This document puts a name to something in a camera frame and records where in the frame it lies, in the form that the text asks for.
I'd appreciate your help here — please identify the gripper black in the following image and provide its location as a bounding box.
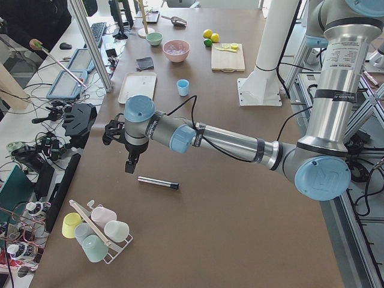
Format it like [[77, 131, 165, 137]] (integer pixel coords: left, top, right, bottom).
[[125, 142, 149, 173]]

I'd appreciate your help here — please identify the light blue plastic cup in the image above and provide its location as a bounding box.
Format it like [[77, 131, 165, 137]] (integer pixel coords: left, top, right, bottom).
[[176, 79, 190, 97]]

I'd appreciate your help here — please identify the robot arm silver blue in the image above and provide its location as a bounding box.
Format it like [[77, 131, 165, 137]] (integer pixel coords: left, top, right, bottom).
[[124, 1, 383, 201]]

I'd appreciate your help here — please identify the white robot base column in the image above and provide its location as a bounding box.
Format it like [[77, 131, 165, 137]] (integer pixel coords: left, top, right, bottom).
[[238, 0, 301, 106]]

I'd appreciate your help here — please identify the pink plastic cup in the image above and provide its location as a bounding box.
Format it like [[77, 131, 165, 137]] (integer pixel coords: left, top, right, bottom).
[[91, 206, 117, 229]]

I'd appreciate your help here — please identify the white plastic cup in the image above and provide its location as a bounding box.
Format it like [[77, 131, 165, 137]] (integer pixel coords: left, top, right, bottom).
[[104, 220, 130, 242]]

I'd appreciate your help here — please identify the grey blue plastic cup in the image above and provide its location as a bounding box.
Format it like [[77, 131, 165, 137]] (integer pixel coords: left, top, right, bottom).
[[74, 222, 90, 245]]

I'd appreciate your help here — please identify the yellow plastic cup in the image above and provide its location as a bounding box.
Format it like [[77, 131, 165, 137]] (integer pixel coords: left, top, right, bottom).
[[62, 212, 82, 239]]

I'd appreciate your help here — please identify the mint plastic cup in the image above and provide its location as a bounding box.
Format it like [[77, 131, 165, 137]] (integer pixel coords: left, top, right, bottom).
[[82, 235, 109, 263]]

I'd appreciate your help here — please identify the pile of clear ice cubes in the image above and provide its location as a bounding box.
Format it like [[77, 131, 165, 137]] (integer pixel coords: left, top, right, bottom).
[[164, 41, 188, 55]]

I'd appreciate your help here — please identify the wooden cup tree stand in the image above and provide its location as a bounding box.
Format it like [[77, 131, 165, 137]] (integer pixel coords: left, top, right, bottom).
[[135, 0, 155, 38]]

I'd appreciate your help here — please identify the steel ice scoop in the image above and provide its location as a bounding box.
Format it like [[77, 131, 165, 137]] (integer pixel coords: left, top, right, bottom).
[[161, 15, 187, 28]]

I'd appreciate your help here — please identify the steel muddler black tip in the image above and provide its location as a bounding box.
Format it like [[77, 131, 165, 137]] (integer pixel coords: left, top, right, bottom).
[[137, 176, 179, 190]]

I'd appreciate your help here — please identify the cream rabbit tray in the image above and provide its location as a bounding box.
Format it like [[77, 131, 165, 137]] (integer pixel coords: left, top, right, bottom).
[[118, 72, 157, 104]]

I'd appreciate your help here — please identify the blue teach pendant tablet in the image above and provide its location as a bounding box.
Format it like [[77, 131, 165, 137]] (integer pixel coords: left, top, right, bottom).
[[46, 71, 83, 100]]

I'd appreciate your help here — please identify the grey folded cloth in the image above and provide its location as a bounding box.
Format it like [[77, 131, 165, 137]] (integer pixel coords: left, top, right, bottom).
[[136, 56, 154, 71]]

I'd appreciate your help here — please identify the pink bowl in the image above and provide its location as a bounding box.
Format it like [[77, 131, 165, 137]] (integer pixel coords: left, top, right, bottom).
[[162, 40, 190, 63]]

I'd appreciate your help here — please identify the mint green bowl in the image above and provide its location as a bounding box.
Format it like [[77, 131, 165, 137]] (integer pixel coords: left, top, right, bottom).
[[146, 32, 163, 46]]

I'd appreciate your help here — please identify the black computer mouse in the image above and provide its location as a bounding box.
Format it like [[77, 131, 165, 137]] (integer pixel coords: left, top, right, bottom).
[[59, 43, 72, 50]]

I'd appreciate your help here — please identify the black keyboard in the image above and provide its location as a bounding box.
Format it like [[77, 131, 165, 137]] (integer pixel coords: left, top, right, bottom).
[[91, 22, 107, 48]]

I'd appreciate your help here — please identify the green lime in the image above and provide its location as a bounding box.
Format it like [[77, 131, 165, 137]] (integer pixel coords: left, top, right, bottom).
[[203, 38, 212, 47]]

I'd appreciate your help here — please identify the wooden cutting board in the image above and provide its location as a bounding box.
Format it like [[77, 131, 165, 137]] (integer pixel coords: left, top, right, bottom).
[[211, 43, 245, 72]]

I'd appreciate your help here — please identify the yellow lemon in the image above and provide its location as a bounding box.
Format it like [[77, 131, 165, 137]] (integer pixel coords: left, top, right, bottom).
[[210, 33, 220, 43], [203, 29, 213, 39]]

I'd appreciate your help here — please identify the yellow plastic knife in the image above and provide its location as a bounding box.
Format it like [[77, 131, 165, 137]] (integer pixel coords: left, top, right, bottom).
[[214, 47, 237, 53]]

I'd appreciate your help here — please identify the person in black clothes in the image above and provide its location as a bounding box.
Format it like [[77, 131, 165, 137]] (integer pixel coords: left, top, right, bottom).
[[1, 1, 71, 59]]

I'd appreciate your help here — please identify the black plastic bracket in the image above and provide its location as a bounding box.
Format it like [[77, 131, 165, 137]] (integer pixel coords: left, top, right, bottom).
[[62, 103, 97, 149]]

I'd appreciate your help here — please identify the white wire cup rack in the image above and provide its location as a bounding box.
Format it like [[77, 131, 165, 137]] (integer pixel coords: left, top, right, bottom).
[[69, 200, 133, 265]]

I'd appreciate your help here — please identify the aluminium frame post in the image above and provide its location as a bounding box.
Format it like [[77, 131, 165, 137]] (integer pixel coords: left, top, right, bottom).
[[69, 0, 112, 92]]

